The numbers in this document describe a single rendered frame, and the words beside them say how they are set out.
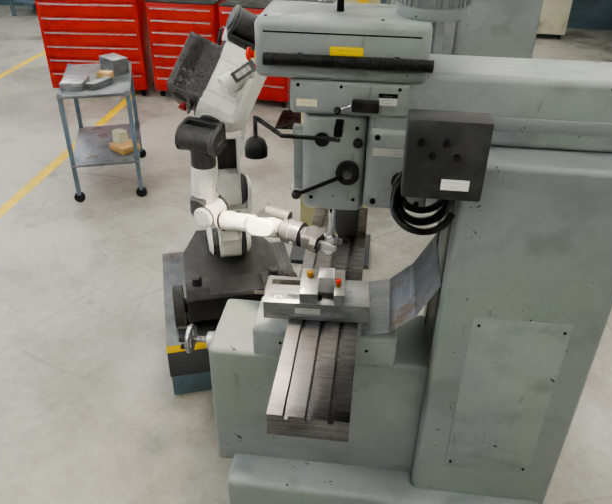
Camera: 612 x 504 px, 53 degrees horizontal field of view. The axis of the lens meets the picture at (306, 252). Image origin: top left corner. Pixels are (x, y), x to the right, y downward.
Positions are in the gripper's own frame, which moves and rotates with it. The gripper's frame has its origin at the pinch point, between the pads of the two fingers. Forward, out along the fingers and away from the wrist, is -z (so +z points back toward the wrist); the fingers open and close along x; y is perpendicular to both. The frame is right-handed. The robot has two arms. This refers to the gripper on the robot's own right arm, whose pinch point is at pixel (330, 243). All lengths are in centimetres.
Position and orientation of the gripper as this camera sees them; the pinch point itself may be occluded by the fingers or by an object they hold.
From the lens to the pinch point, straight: 210.9
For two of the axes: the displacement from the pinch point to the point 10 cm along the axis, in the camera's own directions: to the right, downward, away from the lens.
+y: -0.2, 8.4, 5.4
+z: -8.8, -2.7, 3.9
